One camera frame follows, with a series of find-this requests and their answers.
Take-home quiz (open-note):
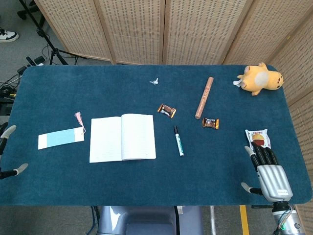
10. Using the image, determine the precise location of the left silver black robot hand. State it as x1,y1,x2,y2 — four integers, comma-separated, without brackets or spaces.
0,125,29,179

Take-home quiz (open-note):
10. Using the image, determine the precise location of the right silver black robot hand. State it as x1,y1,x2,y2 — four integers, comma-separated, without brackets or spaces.
241,141,293,203

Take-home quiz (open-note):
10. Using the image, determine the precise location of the blue cream bookmark pink tassel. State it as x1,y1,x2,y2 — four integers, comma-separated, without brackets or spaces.
38,112,86,150

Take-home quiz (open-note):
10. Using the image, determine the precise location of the white snack packet red print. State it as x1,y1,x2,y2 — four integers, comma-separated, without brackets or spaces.
245,128,272,150

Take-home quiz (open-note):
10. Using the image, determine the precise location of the white table leg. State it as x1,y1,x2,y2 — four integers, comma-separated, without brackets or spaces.
210,206,217,235

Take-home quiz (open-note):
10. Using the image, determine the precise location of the brown orange chocolate candy wrapper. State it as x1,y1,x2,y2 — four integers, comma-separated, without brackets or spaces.
157,103,177,119
202,117,220,130

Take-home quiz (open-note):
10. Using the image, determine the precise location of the white black sneaker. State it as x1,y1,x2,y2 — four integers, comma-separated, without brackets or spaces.
0,27,20,43

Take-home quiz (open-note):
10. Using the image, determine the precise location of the dark blue table carpet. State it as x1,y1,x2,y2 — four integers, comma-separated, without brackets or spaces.
0,64,308,206

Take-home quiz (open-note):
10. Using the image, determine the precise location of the yellow plush toy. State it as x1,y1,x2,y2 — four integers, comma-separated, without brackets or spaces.
233,62,284,96

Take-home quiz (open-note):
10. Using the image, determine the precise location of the green white marker black cap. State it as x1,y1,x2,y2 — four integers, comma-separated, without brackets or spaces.
173,125,185,157

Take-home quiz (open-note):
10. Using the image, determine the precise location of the black tripod stand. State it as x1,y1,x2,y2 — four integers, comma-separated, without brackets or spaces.
18,0,87,66

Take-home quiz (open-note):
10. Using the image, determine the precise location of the brown cardboard tube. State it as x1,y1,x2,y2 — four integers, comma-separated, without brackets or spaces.
194,76,215,120

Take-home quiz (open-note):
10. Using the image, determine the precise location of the black office chair base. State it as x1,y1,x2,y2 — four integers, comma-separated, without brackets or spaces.
17,0,40,20

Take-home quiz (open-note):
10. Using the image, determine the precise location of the open white lined notebook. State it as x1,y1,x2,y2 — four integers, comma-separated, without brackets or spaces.
89,113,157,164

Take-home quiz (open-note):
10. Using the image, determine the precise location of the grey-blue robot torso base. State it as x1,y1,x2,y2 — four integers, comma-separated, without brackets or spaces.
97,206,203,235

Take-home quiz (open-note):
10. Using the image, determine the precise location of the woven wooden folding screen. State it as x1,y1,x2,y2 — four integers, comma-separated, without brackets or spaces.
34,0,313,235

